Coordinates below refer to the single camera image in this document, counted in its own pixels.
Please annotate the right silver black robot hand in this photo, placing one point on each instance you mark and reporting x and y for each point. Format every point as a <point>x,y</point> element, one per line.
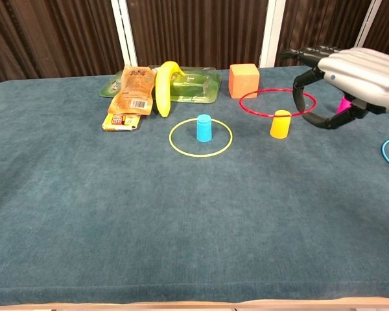
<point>366,74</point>

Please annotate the magenta small cup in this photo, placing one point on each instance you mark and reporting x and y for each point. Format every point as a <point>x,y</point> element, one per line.
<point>343,107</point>

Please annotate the yellow small cup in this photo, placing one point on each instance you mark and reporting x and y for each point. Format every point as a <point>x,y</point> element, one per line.
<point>280,126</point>

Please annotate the cyan small cup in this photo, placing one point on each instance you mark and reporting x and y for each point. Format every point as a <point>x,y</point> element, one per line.
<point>203,129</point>

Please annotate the orange foam cube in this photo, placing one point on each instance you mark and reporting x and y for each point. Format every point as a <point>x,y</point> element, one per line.
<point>244,82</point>

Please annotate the green blister package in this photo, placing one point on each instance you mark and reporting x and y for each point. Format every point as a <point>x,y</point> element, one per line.
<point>197,87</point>

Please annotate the yellow banana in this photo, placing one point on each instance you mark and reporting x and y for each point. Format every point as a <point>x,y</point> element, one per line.
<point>163,94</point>

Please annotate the orange spout pouch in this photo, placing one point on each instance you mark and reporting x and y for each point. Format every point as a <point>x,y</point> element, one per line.
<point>133,90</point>

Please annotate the yellow red snack box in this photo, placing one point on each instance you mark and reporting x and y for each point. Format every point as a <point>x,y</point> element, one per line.
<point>120,122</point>

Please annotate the teal table cloth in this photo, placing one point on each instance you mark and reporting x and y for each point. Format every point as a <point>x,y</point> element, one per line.
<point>149,210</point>

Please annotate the white frame post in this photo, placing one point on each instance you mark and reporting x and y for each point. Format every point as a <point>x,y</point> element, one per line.
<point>369,22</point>
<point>124,32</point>
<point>272,32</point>

